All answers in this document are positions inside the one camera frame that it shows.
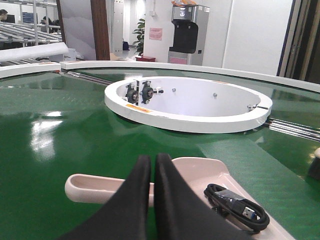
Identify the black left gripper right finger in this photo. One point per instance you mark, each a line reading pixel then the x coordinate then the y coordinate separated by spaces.
pixel 180 214

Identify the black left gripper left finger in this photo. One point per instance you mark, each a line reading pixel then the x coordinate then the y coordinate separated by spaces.
pixel 124 215

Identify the pink plastic dustpan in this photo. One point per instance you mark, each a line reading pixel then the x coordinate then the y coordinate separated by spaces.
pixel 198 172

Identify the pink hand broom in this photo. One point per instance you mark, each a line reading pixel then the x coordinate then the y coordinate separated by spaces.
pixel 314 169

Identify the grey roller conveyor rack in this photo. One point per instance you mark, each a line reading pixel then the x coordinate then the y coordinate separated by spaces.
pixel 25 34

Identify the left metal roller strip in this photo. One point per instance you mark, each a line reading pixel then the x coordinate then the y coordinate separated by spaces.
pixel 87 78

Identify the metal roller strip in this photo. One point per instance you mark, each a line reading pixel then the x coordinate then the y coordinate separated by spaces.
pixel 293 129
pixel 87 78

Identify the right metal roller strip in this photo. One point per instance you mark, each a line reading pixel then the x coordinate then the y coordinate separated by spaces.
pixel 293 129

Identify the white outer rim right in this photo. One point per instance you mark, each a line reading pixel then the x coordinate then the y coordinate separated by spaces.
pixel 69 65

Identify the white rim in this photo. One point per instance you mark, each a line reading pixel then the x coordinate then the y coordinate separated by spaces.
pixel 22 69
pixel 69 65

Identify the green potted plant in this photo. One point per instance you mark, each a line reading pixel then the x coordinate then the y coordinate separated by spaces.
pixel 140 36

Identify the white outer rim left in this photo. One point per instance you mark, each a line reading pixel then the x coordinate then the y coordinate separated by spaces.
pixel 22 69

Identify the silver water dispenser machine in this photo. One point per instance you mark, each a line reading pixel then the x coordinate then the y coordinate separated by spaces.
pixel 190 30

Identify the brown wooden pillar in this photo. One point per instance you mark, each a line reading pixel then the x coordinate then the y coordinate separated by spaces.
pixel 100 29

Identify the white central ring housing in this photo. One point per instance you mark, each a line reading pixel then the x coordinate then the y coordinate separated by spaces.
pixel 191 105

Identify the black bearing mount left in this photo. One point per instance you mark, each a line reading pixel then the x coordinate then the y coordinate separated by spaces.
pixel 132 95

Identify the black bearing mount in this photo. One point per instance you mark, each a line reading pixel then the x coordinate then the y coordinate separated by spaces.
pixel 132 95
pixel 148 92

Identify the black bearing mount right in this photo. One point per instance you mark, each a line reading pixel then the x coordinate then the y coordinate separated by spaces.
pixel 148 92

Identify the pink wall notice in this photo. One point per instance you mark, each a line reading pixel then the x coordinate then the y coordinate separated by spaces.
pixel 155 33

